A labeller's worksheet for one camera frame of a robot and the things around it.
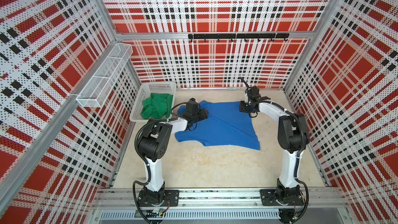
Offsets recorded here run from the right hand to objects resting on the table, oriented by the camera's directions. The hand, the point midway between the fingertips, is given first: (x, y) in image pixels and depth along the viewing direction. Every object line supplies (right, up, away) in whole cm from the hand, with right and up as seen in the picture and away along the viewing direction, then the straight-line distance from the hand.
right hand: (242, 108), depth 101 cm
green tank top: (-57, +1, +4) cm, 57 cm away
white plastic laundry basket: (-70, +12, +11) cm, 72 cm away
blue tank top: (-11, -11, -2) cm, 15 cm away
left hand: (-25, -5, -1) cm, 25 cm away
